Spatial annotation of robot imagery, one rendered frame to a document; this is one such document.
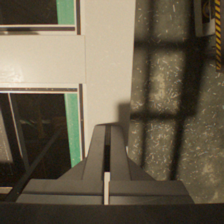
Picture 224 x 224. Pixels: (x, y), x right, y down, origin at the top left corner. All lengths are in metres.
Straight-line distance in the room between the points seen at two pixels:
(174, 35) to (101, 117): 1.05
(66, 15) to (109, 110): 0.14
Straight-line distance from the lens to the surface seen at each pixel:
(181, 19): 1.20
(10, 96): 0.64
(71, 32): 0.21
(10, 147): 0.68
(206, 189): 1.77
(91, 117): 0.16
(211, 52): 1.11
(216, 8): 0.96
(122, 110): 0.15
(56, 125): 1.18
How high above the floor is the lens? 1.08
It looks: 73 degrees down
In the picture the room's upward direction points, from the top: 178 degrees clockwise
